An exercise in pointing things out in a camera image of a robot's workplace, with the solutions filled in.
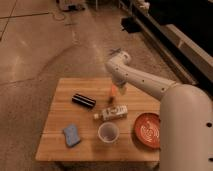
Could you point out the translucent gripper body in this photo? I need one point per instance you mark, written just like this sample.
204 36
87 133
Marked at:
121 89

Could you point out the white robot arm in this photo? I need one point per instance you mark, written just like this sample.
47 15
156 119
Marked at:
186 116

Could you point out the red ceramic bowl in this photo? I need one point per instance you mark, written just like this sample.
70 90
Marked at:
147 129

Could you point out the small white bottle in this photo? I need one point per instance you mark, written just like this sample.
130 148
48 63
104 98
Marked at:
111 113

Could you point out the black striped cylinder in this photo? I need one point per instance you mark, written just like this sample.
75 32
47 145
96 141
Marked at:
83 100

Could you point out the clear plastic cup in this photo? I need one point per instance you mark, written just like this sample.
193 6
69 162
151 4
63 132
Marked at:
108 132

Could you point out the black box on floor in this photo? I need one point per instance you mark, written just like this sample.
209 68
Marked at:
130 25

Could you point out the blue sponge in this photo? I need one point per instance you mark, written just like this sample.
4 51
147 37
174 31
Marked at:
71 135

